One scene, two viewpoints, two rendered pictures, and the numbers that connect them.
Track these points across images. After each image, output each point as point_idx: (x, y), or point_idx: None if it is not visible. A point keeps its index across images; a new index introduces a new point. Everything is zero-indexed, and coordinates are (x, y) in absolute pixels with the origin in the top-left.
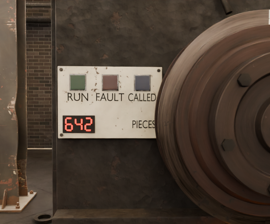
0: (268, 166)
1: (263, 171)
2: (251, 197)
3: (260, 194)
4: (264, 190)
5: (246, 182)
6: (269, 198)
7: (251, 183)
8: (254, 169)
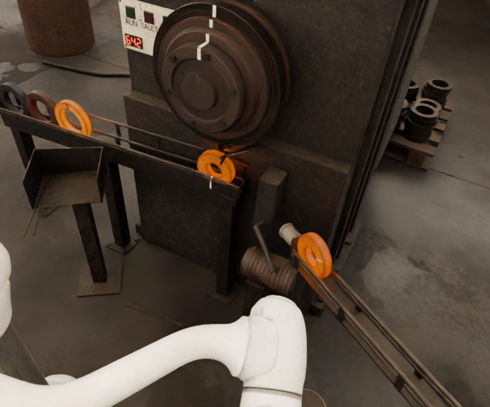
0: (192, 110)
1: (189, 111)
2: None
3: None
4: (187, 121)
5: (178, 114)
6: None
7: (181, 115)
8: (182, 109)
